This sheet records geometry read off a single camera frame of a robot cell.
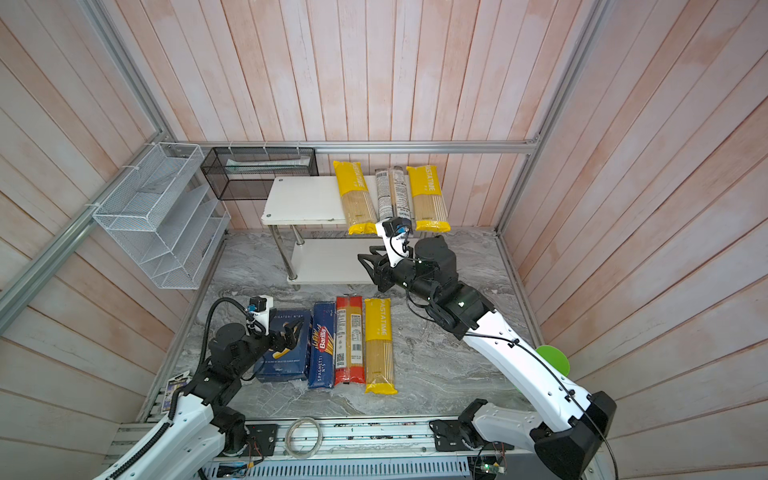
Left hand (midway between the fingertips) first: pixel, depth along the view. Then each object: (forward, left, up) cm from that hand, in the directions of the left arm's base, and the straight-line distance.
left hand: (290, 319), depth 80 cm
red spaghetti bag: (-1, -15, -11) cm, 19 cm away
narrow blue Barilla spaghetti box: (-3, -8, -10) cm, 13 cm away
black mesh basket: (+52, +22, +11) cm, 57 cm away
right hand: (+5, -21, +23) cm, 31 cm away
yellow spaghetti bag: (-9, -24, -12) cm, 29 cm away
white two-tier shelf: (+18, -6, +19) cm, 27 cm away
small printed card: (-13, +34, -13) cm, 38 cm away
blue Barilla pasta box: (-9, 0, -8) cm, 12 cm away
